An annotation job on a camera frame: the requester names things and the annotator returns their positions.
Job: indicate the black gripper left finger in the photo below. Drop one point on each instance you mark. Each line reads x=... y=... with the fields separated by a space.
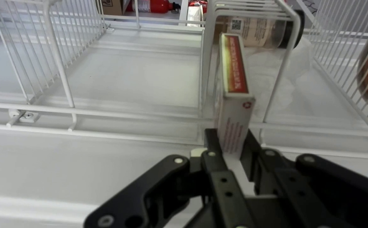
x=166 y=188

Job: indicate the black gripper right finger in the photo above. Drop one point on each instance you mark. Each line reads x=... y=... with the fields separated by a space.
x=307 y=191

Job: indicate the red white card box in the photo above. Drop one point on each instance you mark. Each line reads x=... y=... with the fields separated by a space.
x=235 y=100

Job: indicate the white wire door rack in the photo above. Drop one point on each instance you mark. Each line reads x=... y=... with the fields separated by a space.
x=72 y=67

